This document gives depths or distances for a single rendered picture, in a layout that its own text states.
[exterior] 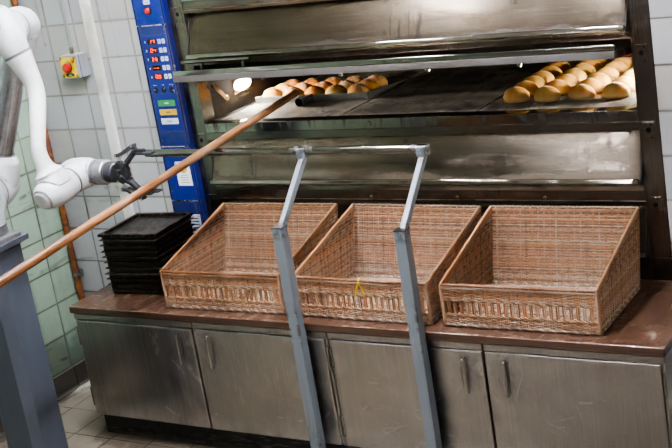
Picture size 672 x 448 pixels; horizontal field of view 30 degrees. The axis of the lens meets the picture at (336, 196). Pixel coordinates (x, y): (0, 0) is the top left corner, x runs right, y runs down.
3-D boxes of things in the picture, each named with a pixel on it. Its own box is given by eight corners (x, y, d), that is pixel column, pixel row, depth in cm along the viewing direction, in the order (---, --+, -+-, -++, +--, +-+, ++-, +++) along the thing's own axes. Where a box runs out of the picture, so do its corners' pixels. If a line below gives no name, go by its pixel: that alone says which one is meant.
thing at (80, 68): (74, 75, 537) (69, 52, 535) (91, 74, 532) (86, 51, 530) (62, 79, 532) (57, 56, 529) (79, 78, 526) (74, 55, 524)
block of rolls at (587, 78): (559, 67, 504) (557, 54, 503) (677, 61, 479) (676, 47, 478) (499, 104, 455) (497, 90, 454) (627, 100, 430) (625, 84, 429)
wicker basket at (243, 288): (234, 264, 522) (222, 201, 514) (351, 268, 492) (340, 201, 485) (163, 308, 482) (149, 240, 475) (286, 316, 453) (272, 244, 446)
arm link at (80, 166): (109, 179, 452) (87, 195, 442) (77, 179, 461) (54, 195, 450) (101, 152, 448) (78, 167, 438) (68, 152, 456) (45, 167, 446)
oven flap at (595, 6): (192, 60, 501) (193, 11, 502) (627, 32, 407) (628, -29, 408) (185, 59, 498) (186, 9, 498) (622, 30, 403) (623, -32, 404)
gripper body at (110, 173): (113, 157, 445) (133, 157, 441) (118, 180, 448) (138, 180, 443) (99, 163, 439) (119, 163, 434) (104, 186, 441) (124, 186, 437)
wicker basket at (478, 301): (498, 275, 459) (488, 203, 451) (649, 281, 429) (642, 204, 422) (441, 327, 419) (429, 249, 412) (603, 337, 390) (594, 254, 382)
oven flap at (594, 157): (216, 184, 515) (217, 136, 516) (642, 185, 421) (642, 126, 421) (209, 184, 512) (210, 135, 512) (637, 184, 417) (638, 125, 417)
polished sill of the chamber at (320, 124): (214, 129, 515) (213, 119, 514) (643, 117, 420) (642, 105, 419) (206, 133, 510) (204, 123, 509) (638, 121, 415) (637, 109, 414)
